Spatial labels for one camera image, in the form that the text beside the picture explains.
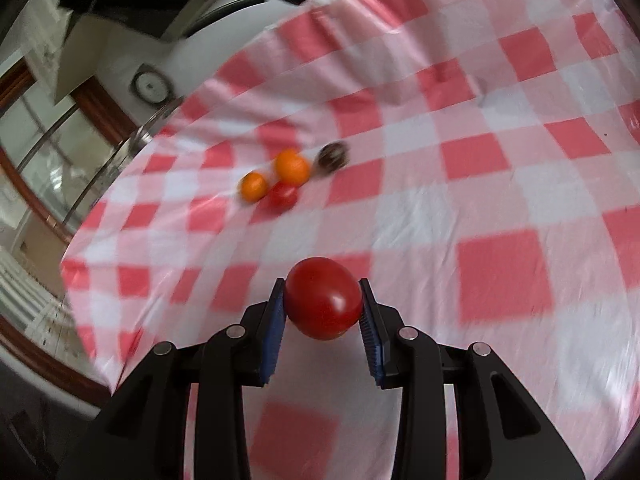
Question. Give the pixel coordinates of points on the glass door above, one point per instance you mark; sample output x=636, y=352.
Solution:
x=55, y=160

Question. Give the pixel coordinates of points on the red white checkered tablecloth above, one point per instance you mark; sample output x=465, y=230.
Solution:
x=450, y=185

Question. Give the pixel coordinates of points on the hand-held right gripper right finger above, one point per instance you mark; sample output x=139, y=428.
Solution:
x=370, y=332

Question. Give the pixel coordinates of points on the red tomato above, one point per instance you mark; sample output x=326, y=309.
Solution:
x=283, y=196
x=322, y=297

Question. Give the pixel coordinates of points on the round white dial gauge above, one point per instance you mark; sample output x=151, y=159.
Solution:
x=151, y=85

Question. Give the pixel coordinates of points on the white wall cabinet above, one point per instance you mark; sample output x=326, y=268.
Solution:
x=80, y=55

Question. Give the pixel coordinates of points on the brown wooden door frame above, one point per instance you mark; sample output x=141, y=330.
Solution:
x=105, y=107

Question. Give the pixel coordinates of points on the dark brown round fruit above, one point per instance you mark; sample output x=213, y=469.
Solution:
x=332, y=155

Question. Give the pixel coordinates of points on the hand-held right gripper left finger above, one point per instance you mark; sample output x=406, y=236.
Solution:
x=274, y=332

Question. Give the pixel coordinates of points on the small orange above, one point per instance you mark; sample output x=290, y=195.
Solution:
x=292, y=166
x=254, y=186

